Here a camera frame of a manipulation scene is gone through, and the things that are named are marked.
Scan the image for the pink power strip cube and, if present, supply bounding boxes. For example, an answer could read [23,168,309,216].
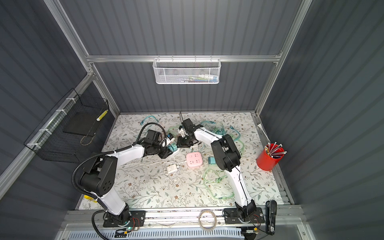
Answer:
[186,152,203,169]

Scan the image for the teal charger plug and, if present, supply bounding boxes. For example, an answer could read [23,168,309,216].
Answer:
[208,157,216,165]

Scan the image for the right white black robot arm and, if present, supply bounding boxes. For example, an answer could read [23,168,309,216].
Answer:
[177,119,257,223]

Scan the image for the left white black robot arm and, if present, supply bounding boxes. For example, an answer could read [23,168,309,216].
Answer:
[71,123,175,227]

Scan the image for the white power plug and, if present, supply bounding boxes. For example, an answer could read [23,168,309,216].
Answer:
[166,164,179,175]

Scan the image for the teal chargers on white cube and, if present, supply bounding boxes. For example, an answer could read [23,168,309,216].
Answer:
[168,143,178,153]

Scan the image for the white power strip cube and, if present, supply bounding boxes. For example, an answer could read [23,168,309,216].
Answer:
[168,144,179,154]

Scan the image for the red pen cup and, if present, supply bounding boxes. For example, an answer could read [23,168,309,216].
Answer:
[257,143,287,171]

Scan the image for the yellow bottle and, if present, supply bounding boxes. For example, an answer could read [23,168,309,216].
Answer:
[84,195,96,202]

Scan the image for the green cable bundle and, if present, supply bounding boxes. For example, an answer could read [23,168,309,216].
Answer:
[227,125,245,155]

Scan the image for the green cable on mat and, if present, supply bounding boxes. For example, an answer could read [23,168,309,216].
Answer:
[202,164,236,200]

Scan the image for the white wire mesh basket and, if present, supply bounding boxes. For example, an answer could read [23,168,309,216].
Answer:
[153,60,222,85]

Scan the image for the black wire basket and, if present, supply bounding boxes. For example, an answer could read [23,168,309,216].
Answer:
[24,89,110,163]

